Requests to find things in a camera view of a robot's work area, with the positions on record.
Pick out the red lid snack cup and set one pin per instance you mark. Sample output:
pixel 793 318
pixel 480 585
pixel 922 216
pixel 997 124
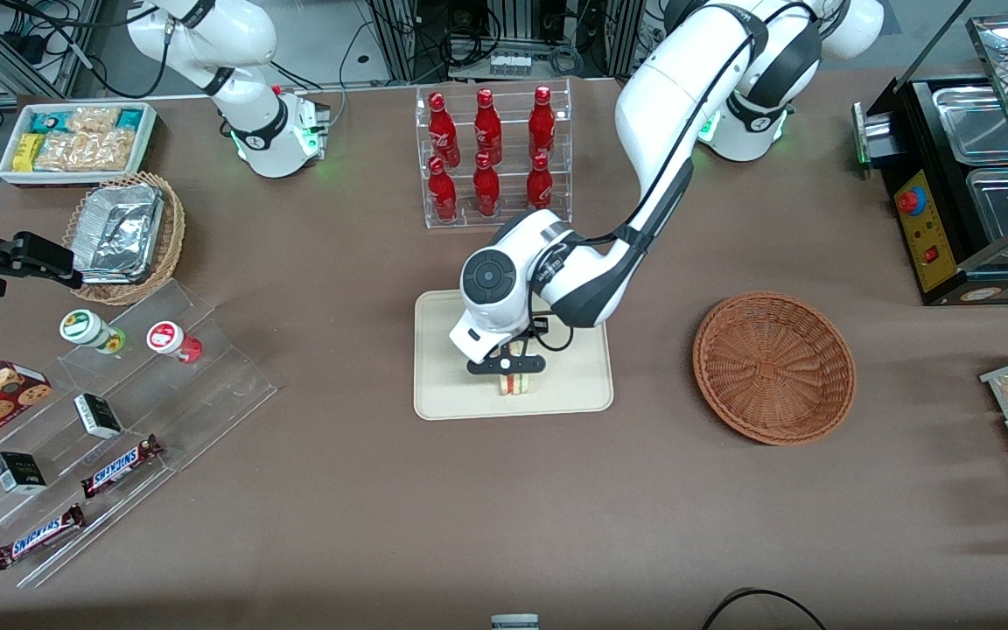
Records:
pixel 167 338

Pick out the light wicker basket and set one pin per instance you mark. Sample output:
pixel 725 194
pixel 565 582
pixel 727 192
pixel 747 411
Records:
pixel 173 236

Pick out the small grey device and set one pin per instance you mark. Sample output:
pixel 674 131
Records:
pixel 514 622

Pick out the yellow snack packet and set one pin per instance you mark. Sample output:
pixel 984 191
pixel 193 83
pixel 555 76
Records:
pixel 27 152

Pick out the small clear cracker bag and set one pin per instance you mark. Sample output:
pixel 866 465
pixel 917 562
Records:
pixel 93 119

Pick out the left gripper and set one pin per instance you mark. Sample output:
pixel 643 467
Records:
pixel 540 325

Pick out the black hot food warmer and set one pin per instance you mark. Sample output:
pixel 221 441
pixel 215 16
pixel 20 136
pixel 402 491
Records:
pixel 924 236

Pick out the small black box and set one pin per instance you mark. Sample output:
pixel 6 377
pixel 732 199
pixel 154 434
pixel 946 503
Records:
pixel 97 416
pixel 18 472

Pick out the white power strip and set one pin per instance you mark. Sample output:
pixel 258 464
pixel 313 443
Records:
pixel 511 64

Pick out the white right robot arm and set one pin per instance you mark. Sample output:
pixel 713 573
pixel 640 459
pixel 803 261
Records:
pixel 250 131

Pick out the green lid snack cup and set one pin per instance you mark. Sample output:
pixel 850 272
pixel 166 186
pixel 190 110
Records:
pixel 84 327

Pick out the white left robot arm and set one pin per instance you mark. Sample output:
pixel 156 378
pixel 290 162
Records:
pixel 688 70

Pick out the teal snack packet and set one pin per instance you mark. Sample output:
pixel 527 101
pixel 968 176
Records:
pixel 129 118
pixel 49 121

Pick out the Snickers bar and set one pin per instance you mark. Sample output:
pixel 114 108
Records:
pixel 38 535
pixel 119 466

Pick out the triangle sandwich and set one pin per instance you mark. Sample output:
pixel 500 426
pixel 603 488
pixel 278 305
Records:
pixel 519 385

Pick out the brown wicker basket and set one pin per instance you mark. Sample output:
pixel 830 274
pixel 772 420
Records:
pixel 775 367

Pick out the cream plastic tray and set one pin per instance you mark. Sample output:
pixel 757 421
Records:
pixel 574 385

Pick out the large clear cracker bag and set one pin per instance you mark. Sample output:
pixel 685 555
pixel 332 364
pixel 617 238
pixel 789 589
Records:
pixel 84 151

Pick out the clear acrylic bottle rack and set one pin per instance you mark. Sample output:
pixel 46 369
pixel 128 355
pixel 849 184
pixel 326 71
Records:
pixel 513 219

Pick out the red cola bottle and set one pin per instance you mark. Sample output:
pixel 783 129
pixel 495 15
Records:
pixel 444 131
pixel 539 188
pixel 443 194
pixel 542 122
pixel 486 191
pixel 488 129

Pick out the stacked foil containers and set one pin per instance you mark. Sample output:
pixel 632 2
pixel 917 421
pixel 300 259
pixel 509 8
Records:
pixel 119 232

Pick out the clear acrylic stepped display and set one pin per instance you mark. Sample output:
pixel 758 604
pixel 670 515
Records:
pixel 206 394

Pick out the small grey control box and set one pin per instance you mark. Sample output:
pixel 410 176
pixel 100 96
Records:
pixel 313 122

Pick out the white snack bin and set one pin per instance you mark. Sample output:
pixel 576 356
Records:
pixel 147 144

